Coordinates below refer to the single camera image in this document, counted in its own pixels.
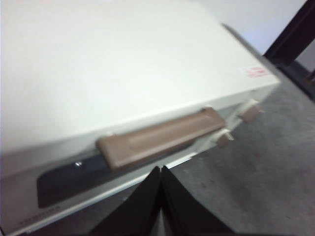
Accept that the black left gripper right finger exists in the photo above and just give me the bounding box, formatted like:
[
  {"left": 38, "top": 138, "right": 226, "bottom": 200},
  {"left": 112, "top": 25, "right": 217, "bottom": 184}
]
[{"left": 161, "top": 166, "right": 234, "bottom": 236}]

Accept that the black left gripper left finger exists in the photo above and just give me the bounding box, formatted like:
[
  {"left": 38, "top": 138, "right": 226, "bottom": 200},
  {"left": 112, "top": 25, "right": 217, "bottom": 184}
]
[{"left": 91, "top": 167, "right": 162, "bottom": 236}]

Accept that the oven door with brown handle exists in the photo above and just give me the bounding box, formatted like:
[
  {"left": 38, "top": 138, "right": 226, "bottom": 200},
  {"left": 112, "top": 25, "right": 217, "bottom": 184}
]
[{"left": 0, "top": 107, "right": 231, "bottom": 236}]

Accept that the cream timer knob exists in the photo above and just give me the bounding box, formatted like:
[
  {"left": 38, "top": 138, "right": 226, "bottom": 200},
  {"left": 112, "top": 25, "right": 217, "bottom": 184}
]
[{"left": 216, "top": 127, "right": 234, "bottom": 148}]

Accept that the cream temperature knob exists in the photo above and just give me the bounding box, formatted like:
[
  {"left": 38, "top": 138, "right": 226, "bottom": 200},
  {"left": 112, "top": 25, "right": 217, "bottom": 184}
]
[{"left": 237, "top": 99, "right": 262, "bottom": 123}]

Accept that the cream Toshiba toaster oven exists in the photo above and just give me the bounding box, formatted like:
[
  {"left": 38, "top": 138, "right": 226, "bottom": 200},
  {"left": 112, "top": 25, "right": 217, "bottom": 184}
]
[{"left": 0, "top": 0, "right": 281, "bottom": 236}]

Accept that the black metal frame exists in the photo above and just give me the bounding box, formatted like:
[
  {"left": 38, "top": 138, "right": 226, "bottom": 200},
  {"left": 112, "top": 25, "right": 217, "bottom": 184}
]
[{"left": 264, "top": 0, "right": 315, "bottom": 83}]

